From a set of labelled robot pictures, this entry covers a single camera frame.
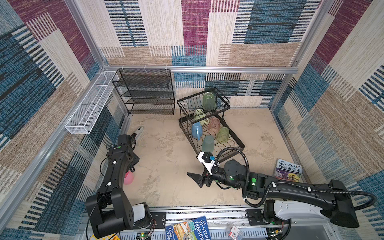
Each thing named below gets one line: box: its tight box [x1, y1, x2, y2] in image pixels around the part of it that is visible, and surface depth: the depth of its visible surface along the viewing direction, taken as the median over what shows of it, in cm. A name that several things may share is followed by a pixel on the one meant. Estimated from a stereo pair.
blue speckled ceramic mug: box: [191, 122, 203, 141], surface depth 97 cm
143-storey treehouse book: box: [274, 158, 302, 183], surface depth 89 cm
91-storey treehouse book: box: [165, 216, 212, 240], surface depth 70 cm
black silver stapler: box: [131, 126, 144, 143], surface depth 105 cm
